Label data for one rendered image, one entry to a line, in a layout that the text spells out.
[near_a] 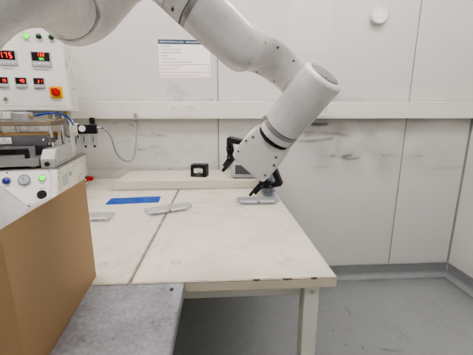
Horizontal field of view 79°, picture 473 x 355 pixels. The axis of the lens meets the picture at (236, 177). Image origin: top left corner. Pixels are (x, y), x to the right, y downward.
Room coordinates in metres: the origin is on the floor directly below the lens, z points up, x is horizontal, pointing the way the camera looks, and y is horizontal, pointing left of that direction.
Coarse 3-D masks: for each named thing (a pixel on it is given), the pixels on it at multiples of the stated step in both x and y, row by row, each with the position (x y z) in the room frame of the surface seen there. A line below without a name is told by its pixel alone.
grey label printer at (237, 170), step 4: (236, 144) 1.67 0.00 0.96; (232, 164) 1.52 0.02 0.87; (236, 164) 1.52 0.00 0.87; (232, 168) 1.52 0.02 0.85; (236, 168) 1.52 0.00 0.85; (240, 168) 1.51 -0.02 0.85; (244, 168) 1.51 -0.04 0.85; (232, 172) 1.52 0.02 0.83; (236, 172) 1.52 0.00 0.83; (240, 172) 1.51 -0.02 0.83; (244, 172) 1.51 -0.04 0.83; (248, 172) 1.51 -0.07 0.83; (232, 176) 1.52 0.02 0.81; (236, 176) 1.52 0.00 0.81; (240, 176) 1.52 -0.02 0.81; (244, 176) 1.52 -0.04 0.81; (248, 176) 1.52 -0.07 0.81; (252, 176) 1.52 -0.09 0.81
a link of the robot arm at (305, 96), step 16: (304, 64) 0.56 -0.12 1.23; (304, 80) 0.54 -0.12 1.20; (320, 80) 0.52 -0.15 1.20; (336, 80) 0.56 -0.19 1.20; (288, 96) 0.56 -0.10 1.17; (304, 96) 0.54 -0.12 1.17; (320, 96) 0.53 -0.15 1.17; (272, 112) 0.59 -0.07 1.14; (288, 112) 0.56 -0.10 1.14; (304, 112) 0.55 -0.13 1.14; (320, 112) 0.56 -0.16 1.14; (288, 128) 0.57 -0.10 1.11; (304, 128) 0.58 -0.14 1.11
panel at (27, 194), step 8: (0, 176) 1.06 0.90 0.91; (8, 176) 1.07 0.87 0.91; (16, 176) 1.07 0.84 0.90; (32, 176) 1.09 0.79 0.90; (48, 176) 1.10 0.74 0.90; (0, 184) 1.05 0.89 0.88; (8, 184) 1.05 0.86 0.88; (16, 184) 1.06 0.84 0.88; (32, 184) 1.07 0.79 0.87; (40, 184) 1.08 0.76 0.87; (48, 184) 1.09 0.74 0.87; (16, 192) 1.05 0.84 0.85; (24, 192) 1.05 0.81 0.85; (32, 192) 1.06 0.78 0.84; (48, 192) 1.07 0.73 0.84; (24, 200) 1.04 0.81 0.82; (32, 200) 1.05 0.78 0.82
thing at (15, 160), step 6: (30, 150) 1.16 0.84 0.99; (0, 156) 1.13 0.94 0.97; (6, 156) 1.14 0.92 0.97; (12, 156) 1.14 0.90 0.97; (18, 156) 1.15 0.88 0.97; (24, 156) 1.15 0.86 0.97; (30, 156) 1.15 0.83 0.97; (36, 156) 1.15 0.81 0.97; (0, 162) 1.07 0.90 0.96; (6, 162) 1.08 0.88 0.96; (12, 162) 1.08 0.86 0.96; (18, 162) 1.09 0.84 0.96; (24, 162) 1.09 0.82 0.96; (30, 162) 1.10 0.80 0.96; (36, 162) 1.10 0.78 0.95
